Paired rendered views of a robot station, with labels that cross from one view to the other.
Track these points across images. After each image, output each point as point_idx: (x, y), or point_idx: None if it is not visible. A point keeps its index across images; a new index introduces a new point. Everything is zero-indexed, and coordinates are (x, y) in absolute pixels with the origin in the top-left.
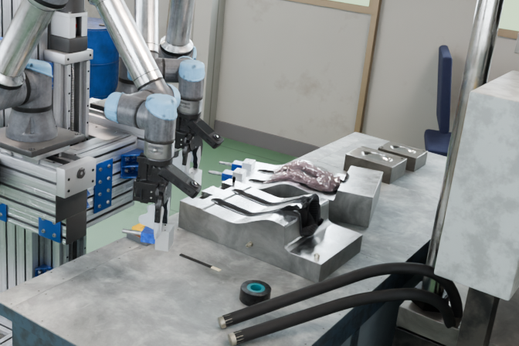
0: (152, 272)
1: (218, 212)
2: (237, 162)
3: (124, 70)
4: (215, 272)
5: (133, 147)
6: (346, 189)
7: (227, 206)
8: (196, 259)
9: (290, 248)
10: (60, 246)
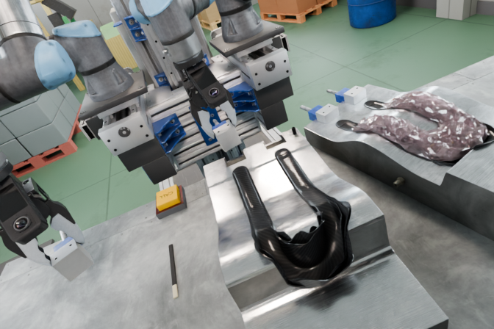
0: (120, 270)
1: (220, 197)
2: (343, 91)
3: (215, 2)
4: (170, 298)
5: (240, 81)
6: (469, 172)
7: (246, 183)
8: (177, 259)
9: (253, 314)
10: (209, 161)
